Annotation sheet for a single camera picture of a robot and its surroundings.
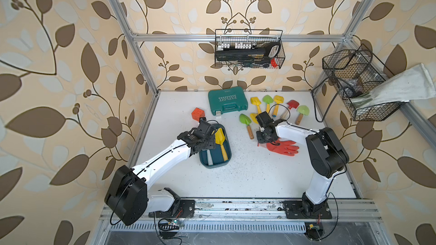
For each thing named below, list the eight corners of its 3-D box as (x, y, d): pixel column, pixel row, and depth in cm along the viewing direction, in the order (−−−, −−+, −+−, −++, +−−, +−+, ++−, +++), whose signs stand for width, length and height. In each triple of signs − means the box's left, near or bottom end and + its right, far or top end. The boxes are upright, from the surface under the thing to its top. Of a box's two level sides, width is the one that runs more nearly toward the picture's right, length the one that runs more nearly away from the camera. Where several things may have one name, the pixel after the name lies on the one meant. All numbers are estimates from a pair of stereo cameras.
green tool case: (209, 116, 109) (209, 111, 105) (205, 95, 121) (204, 90, 117) (249, 109, 112) (249, 105, 108) (241, 89, 124) (241, 84, 121)
